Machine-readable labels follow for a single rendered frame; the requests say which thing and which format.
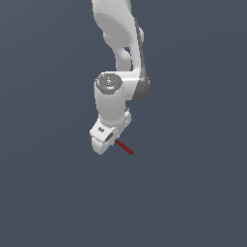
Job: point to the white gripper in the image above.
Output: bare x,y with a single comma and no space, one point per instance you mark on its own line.
107,130

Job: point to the small dark red stick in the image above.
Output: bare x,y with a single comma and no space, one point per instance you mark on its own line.
124,147

